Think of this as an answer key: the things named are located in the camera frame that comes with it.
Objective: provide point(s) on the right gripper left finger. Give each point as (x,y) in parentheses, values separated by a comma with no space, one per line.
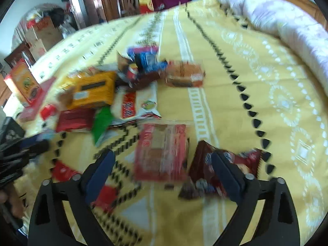
(49,224)

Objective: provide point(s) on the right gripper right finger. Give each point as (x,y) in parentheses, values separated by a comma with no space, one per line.
(278,223)

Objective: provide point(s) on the orange snack packet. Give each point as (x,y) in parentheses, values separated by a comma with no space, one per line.
(94,91)

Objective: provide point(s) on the clear red cake packet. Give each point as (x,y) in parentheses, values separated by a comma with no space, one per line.
(162,151)

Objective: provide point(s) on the black box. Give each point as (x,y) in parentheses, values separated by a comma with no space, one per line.
(10,130)

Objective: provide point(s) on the flat red box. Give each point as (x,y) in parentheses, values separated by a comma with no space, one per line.
(29,113)

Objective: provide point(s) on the red flat snack packet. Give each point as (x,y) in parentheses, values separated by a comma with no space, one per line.
(75,120)

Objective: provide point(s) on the red orange upright box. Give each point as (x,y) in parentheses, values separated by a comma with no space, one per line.
(22,84)

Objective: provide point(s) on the dark red chip bag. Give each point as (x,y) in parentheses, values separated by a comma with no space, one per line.
(202,179)

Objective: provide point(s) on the green snack packet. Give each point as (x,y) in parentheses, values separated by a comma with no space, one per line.
(102,120)

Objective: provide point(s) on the cardboard box lower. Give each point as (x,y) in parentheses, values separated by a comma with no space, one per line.
(42,41)

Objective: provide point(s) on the cardboard box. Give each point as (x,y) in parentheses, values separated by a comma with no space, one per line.
(42,41)
(44,25)

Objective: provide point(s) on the white red snack bag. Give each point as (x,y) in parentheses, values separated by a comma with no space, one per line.
(132,105)

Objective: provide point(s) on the cardboard box upper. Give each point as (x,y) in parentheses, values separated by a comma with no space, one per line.
(44,25)

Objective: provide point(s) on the yellow patterned bedspread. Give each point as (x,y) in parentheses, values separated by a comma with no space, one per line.
(256,94)

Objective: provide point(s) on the blue snack packet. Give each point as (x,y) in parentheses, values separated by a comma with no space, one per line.
(146,59)

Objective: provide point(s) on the orange bread packet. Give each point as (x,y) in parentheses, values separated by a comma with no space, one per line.
(184,74)

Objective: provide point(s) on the wooden chair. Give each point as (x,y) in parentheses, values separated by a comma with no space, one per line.
(127,8)

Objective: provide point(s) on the pink floral rolled quilt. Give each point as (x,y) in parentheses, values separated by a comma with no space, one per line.
(304,35)

